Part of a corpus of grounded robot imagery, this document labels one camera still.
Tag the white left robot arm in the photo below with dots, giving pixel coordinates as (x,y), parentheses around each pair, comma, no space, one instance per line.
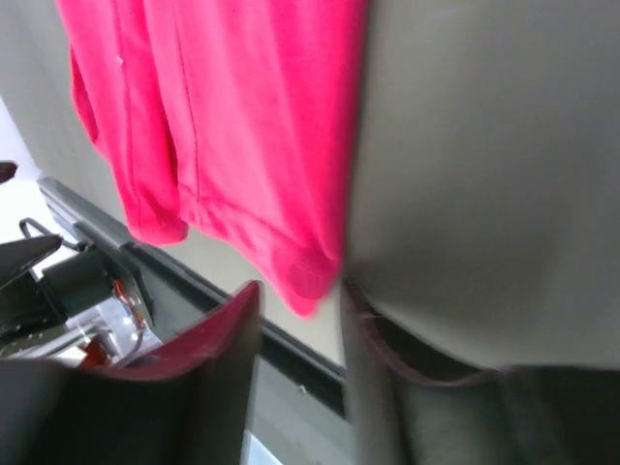
(45,281)

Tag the pink t shirt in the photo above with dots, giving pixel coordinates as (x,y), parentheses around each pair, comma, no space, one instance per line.
(236,118)

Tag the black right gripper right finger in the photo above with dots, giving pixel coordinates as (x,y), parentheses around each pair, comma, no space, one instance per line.
(412,404)

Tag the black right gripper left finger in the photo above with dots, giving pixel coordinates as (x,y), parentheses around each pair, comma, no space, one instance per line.
(186,402)

